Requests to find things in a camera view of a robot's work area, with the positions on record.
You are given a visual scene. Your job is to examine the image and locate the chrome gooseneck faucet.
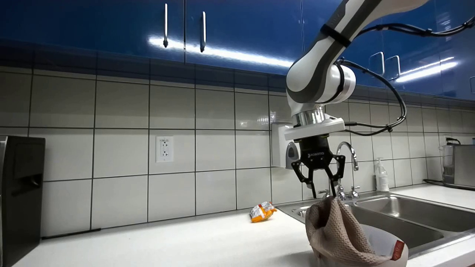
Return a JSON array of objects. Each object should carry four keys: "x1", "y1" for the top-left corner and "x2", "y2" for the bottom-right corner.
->
[{"x1": 335, "y1": 140, "x2": 361, "y2": 200}]

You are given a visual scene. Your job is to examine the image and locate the black box appliance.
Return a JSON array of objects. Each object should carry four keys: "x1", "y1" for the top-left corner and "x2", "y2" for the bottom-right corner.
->
[{"x1": 0, "y1": 134, "x2": 48, "y2": 267}]

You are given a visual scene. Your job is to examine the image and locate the white translucent bowl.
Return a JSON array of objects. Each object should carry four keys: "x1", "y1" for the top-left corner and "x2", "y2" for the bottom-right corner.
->
[{"x1": 312, "y1": 221, "x2": 410, "y2": 267}]

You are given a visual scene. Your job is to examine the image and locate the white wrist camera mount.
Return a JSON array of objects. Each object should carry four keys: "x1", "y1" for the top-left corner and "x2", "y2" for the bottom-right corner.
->
[{"x1": 283, "y1": 116, "x2": 348, "y2": 142}]

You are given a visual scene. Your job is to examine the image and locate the orange snack bag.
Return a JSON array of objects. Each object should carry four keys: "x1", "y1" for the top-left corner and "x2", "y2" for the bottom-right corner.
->
[{"x1": 249, "y1": 200, "x2": 278, "y2": 224}]

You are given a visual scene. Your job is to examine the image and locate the silver cabinet door handle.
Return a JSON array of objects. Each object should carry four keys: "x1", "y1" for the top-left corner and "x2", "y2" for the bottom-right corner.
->
[
  {"x1": 387, "y1": 53, "x2": 404, "y2": 82},
  {"x1": 369, "y1": 51, "x2": 388, "y2": 79},
  {"x1": 163, "y1": 2, "x2": 171, "y2": 49},
  {"x1": 200, "y1": 10, "x2": 209, "y2": 53}
]

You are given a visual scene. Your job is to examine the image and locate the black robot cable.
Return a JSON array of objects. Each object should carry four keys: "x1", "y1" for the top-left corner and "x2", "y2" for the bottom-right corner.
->
[{"x1": 341, "y1": 13, "x2": 475, "y2": 138}]

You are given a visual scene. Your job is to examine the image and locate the brown towel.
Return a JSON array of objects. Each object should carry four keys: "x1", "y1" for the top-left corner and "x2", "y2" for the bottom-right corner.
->
[{"x1": 305, "y1": 196, "x2": 407, "y2": 266}]

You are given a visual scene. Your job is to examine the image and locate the silver countertop appliance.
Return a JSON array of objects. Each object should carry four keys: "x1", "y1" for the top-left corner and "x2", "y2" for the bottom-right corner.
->
[{"x1": 443, "y1": 137, "x2": 475, "y2": 191}]

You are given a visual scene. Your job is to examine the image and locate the clear pump soap bottle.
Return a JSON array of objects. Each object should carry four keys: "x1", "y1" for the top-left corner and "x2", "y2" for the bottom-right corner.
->
[{"x1": 375, "y1": 157, "x2": 393, "y2": 194}]

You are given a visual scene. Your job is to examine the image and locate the stainless steel double sink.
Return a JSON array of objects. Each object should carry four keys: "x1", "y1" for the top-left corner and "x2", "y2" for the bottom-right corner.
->
[{"x1": 280, "y1": 191, "x2": 475, "y2": 258}]

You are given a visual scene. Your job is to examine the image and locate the white wall soap dispenser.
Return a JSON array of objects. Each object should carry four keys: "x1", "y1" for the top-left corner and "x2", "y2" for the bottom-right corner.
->
[{"x1": 271, "y1": 123, "x2": 302, "y2": 171}]

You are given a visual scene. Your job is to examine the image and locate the blue wall cabinets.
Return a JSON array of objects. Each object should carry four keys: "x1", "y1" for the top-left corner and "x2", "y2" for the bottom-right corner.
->
[{"x1": 0, "y1": 0, "x2": 475, "y2": 102}]

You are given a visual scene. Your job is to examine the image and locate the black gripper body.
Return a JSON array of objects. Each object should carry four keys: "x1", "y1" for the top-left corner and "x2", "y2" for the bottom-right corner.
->
[{"x1": 296, "y1": 134, "x2": 339, "y2": 172}]

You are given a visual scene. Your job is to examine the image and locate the white wall outlet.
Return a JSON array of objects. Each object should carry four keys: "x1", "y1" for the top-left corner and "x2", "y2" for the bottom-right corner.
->
[{"x1": 157, "y1": 135, "x2": 176, "y2": 165}]

